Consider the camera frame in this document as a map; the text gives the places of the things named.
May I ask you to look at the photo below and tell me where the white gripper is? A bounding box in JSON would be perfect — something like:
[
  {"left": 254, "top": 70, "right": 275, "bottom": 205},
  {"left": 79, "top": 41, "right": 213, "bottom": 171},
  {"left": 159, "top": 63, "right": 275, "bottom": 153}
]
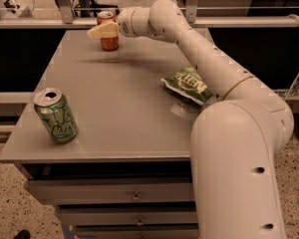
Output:
[{"left": 87, "top": 7, "right": 150, "bottom": 39}]

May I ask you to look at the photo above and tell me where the red coke can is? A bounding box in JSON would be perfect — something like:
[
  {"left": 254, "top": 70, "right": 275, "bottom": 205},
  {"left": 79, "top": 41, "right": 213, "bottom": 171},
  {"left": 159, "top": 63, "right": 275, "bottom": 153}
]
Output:
[{"left": 97, "top": 11, "right": 119, "bottom": 51}]

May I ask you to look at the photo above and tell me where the green soda can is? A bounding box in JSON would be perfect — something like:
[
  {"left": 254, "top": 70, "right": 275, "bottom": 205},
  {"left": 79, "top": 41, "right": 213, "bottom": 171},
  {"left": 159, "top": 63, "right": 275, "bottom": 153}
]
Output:
[{"left": 34, "top": 88, "right": 78, "bottom": 143}]

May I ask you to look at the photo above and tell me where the bottom grey drawer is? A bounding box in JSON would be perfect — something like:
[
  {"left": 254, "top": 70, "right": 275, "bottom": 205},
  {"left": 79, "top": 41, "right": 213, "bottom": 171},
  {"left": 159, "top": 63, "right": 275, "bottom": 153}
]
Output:
[{"left": 75, "top": 224, "right": 199, "bottom": 239}]

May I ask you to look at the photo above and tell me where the grey drawer cabinet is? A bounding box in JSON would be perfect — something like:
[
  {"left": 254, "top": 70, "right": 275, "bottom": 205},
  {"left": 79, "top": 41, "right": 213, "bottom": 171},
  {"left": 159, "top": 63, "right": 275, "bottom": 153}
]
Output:
[{"left": 0, "top": 28, "right": 217, "bottom": 239}]

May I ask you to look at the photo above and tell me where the grey drawer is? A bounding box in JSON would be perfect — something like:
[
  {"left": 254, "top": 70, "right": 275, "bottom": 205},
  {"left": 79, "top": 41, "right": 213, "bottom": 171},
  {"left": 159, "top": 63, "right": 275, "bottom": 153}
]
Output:
[
  {"left": 24, "top": 177, "right": 194, "bottom": 205},
  {"left": 56, "top": 206, "right": 197, "bottom": 226},
  {"left": 75, "top": 224, "right": 199, "bottom": 239}
]

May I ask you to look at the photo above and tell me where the metal railing frame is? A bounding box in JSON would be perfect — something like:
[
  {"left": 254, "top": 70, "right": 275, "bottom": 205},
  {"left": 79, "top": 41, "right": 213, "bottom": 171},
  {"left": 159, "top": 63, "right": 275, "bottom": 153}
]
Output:
[{"left": 0, "top": 0, "right": 299, "bottom": 29}]

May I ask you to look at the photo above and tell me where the green chip bag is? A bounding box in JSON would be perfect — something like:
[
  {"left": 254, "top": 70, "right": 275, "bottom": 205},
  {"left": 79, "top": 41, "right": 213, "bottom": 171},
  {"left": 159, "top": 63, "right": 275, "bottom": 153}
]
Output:
[{"left": 161, "top": 66, "right": 212, "bottom": 106}]

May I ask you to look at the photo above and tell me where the middle grey drawer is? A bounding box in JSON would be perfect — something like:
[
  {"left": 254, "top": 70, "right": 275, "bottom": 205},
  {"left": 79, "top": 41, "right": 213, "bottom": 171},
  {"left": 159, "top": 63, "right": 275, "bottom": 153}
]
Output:
[{"left": 56, "top": 206, "right": 197, "bottom": 226}]

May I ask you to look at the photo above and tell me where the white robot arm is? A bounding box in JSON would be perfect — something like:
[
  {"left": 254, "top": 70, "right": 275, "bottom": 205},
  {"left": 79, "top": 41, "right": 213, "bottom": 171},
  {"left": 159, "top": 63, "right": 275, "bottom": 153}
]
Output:
[{"left": 88, "top": 0, "right": 294, "bottom": 239}]

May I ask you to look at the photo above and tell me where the top grey drawer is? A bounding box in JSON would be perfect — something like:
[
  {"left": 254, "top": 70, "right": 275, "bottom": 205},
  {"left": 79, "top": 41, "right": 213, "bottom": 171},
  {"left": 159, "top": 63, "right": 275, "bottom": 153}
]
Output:
[{"left": 24, "top": 177, "right": 194, "bottom": 205}]

